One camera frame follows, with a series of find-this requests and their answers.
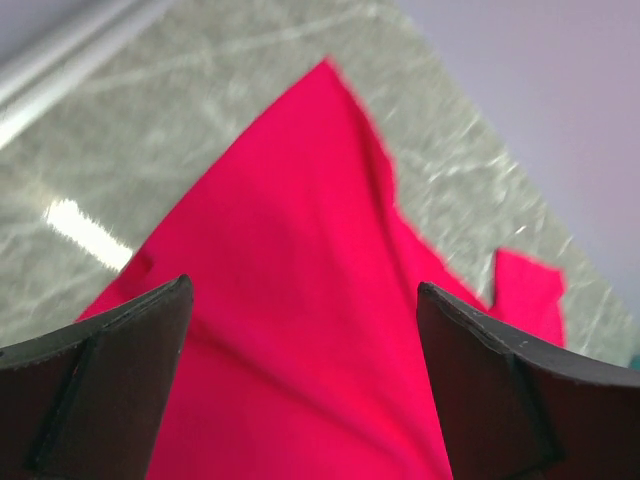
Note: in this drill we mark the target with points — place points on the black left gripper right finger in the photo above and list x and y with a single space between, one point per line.
513 406

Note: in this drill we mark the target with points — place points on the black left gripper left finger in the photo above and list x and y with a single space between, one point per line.
86 401

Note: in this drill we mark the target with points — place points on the red t shirt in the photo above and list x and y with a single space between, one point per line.
302 358

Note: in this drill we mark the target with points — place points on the teal plastic basin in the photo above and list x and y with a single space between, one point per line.
635 361

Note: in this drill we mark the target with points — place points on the left aluminium side rail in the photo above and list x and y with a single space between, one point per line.
49 48

